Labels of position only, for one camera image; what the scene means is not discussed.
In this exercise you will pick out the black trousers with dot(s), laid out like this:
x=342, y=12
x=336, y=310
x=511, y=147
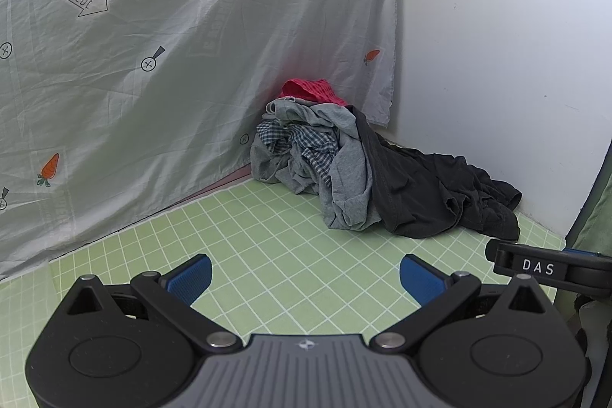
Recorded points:
x=421, y=195

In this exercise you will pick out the red garment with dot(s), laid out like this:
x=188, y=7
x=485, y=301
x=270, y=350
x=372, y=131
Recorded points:
x=318, y=91

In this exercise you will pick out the white carrot print sheet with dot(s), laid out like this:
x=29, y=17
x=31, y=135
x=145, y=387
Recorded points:
x=112, y=110

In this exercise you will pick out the grey t-shirt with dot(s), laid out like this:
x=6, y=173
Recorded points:
x=346, y=204

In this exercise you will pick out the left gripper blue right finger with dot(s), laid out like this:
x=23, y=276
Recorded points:
x=422, y=280

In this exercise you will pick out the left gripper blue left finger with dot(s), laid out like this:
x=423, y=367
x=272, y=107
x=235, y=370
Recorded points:
x=190, y=279

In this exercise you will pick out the blue checked shirt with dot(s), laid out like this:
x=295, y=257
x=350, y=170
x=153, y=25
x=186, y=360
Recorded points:
x=316, y=146

